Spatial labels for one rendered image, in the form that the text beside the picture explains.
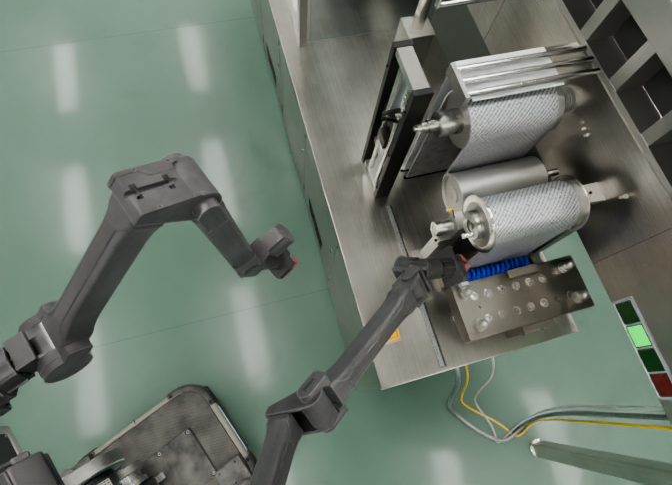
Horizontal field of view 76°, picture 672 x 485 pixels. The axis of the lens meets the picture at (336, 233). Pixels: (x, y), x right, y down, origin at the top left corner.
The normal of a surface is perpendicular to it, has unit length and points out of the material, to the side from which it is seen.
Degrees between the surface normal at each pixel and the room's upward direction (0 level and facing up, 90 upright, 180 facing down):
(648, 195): 90
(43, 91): 0
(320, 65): 0
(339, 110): 0
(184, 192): 24
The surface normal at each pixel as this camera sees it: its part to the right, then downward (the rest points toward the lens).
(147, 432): 0.08, -0.35
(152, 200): 0.37, -0.57
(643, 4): -0.96, 0.22
